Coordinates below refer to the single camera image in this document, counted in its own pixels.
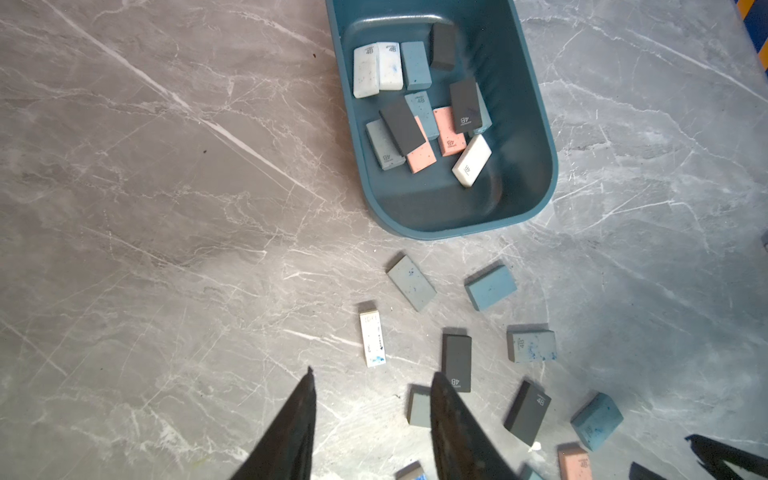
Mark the white 4B eraser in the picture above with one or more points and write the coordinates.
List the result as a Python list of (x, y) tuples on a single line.
[(390, 66)]

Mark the grey eraser top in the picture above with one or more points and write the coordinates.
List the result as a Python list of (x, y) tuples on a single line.
[(411, 282)]

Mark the light blue eraser bottom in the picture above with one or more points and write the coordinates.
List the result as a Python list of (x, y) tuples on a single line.
[(528, 473)]

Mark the black eraser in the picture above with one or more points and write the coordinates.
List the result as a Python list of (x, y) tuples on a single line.
[(443, 47), (527, 412), (465, 105), (403, 126), (457, 361)]

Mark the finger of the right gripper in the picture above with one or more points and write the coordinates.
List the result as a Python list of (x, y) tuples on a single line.
[(716, 458), (639, 472)]

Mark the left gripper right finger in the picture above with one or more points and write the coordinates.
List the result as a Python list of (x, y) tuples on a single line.
[(461, 449)]

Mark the teal grey eraser centre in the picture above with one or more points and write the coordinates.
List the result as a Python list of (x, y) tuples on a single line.
[(531, 346)]

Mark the teal eraser top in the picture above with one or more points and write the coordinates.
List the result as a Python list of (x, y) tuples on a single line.
[(492, 286)]

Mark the dark teal storage box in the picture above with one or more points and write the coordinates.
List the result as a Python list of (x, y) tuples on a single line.
[(520, 177)]

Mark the pink eraser bottom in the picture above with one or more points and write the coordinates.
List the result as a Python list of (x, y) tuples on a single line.
[(574, 463)]

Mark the pink eraser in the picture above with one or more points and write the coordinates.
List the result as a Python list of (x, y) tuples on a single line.
[(450, 142), (423, 156), (574, 463)]

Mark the white eraser small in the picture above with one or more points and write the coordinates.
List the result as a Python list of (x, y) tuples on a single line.
[(373, 342)]

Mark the grey eraser middle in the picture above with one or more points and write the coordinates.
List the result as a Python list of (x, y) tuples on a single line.
[(419, 413)]

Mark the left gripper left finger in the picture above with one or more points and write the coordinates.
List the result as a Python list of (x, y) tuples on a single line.
[(286, 448)]

